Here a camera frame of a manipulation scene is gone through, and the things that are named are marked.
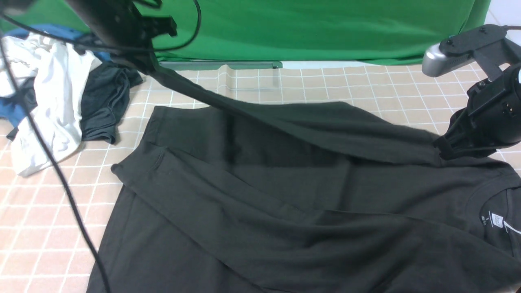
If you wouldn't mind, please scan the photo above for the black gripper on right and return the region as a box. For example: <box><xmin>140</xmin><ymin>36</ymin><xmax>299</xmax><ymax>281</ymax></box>
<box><xmin>432</xmin><ymin>108</ymin><xmax>509</xmax><ymax>161</ymax></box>

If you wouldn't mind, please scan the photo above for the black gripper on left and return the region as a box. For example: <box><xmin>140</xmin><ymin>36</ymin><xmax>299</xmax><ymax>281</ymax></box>
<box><xmin>73</xmin><ymin>16</ymin><xmax>163</xmax><ymax>76</ymax></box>

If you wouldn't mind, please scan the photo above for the dark gray long-sleeve top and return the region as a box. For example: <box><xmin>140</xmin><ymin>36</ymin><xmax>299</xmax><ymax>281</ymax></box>
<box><xmin>99</xmin><ymin>70</ymin><xmax>520</xmax><ymax>293</ymax></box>

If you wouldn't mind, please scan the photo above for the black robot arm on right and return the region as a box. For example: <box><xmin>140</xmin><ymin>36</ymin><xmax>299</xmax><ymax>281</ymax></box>
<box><xmin>433</xmin><ymin>64</ymin><xmax>521</xmax><ymax>160</ymax></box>

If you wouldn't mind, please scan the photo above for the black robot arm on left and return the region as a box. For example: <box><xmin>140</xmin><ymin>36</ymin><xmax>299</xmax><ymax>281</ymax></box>
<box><xmin>1</xmin><ymin>0</ymin><xmax>175</xmax><ymax>77</ymax></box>

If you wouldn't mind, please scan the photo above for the green metal base bar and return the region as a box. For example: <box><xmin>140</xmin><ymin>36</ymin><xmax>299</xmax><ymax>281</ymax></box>
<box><xmin>160</xmin><ymin>61</ymin><xmax>283</xmax><ymax>71</ymax></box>

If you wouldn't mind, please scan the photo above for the dark teal crumpled garment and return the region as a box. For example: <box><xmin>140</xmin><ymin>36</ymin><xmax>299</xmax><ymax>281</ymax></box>
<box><xmin>0</xmin><ymin>62</ymin><xmax>143</xmax><ymax>144</ymax></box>

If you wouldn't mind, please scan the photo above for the white crumpled garment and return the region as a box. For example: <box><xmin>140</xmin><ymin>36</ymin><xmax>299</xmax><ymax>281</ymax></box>
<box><xmin>1</xmin><ymin>33</ymin><xmax>102</xmax><ymax>177</ymax></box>

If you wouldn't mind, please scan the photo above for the green backdrop cloth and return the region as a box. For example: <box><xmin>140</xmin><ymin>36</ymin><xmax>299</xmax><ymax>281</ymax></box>
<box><xmin>12</xmin><ymin>0</ymin><xmax>490</xmax><ymax>66</ymax></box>

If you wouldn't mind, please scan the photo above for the blue crumpled garment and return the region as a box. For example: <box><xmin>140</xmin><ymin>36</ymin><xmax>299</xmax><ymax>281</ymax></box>
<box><xmin>2</xmin><ymin>24</ymin><xmax>109</xmax><ymax>128</ymax></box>

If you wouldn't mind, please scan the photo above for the checkered beige tablecloth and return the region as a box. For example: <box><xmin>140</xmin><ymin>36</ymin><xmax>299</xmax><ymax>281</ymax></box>
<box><xmin>0</xmin><ymin>61</ymin><xmax>521</xmax><ymax>293</ymax></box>

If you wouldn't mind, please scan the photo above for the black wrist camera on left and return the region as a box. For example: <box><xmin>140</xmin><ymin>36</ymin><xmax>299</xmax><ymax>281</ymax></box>
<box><xmin>138</xmin><ymin>16</ymin><xmax>177</xmax><ymax>39</ymax></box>

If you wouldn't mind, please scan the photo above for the black cable of left-side arm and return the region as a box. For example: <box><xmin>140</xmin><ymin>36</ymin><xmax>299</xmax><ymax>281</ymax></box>
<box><xmin>0</xmin><ymin>0</ymin><xmax>202</xmax><ymax>293</ymax></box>

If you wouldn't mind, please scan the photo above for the silver wrist camera on right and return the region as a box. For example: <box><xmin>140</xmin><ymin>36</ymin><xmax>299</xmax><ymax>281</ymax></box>
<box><xmin>421</xmin><ymin>24</ymin><xmax>521</xmax><ymax>82</ymax></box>

